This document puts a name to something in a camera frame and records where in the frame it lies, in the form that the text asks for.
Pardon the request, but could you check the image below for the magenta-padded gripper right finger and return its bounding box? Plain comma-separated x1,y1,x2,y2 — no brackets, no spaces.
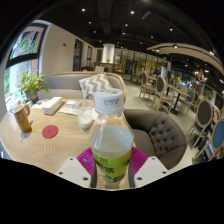
127,146,169,189

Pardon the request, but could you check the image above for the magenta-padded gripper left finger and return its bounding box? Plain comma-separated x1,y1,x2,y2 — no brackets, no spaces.
54,147,98,189

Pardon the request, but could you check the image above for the clear green-labelled drink bottle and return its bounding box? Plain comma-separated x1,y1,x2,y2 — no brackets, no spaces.
89,88,135,184

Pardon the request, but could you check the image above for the grey tufted armchair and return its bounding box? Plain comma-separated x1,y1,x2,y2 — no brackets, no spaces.
123,108,188,170

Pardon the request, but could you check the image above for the clear plastic cup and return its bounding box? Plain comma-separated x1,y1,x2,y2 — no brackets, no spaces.
74,99,96,130

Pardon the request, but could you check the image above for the flat round red coaster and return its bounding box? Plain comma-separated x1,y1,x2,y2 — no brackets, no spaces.
41,124,59,140

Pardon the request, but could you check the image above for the beige tissue box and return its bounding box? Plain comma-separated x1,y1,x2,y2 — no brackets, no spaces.
41,96,64,116

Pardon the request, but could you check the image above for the brown and white cup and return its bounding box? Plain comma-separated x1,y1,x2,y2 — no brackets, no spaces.
12,103,33,134

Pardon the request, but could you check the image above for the group of dining chairs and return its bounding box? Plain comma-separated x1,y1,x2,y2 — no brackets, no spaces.
138,68,224,161

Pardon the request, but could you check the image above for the grey chevron cushion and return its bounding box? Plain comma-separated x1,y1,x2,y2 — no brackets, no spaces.
78,73,114,100

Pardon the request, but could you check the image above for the grey curved sofa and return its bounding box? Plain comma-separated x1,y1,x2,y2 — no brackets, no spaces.
36,70,128,101

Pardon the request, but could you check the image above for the green potted plant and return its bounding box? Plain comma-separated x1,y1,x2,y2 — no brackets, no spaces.
17,70,50,103

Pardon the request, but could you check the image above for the dark-framed decorated window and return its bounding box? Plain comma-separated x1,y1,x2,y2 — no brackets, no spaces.
3,23,49,108

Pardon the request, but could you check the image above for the group of ceiling lights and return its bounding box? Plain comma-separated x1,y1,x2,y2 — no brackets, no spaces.
79,6,218,56

